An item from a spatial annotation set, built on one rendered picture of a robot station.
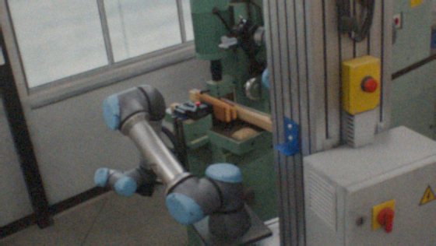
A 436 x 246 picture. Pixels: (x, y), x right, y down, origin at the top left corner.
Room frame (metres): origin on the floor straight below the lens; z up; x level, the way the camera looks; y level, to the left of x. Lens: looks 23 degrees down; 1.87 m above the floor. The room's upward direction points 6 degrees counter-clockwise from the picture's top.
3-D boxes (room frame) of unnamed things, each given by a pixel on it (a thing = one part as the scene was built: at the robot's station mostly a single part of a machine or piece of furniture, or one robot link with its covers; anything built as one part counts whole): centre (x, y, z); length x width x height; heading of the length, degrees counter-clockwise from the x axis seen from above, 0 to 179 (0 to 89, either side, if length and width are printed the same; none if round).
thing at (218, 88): (2.37, -0.02, 1.03); 0.14 x 0.07 x 0.09; 126
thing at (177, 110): (2.22, 0.13, 0.99); 0.13 x 0.11 x 0.06; 36
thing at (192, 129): (2.22, 0.13, 0.92); 0.15 x 0.13 x 0.09; 36
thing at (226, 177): (1.52, 0.01, 0.98); 0.13 x 0.12 x 0.14; 129
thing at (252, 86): (2.34, -0.19, 1.02); 0.12 x 0.03 x 0.12; 126
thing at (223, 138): (2.27, 0.06, 0.87); 0.61 x 0.30 x 0.06; 36
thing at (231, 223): (1.52, 0.01, 0.87); 0.15 x 0.15 x 0.10
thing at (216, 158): (2.43, -0.11, 0.76); 0.57 x 0.45 x 0.09; 126
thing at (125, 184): (1.83, 0.40, 0.86); 0.11 x 0.11 x 0.08; 39
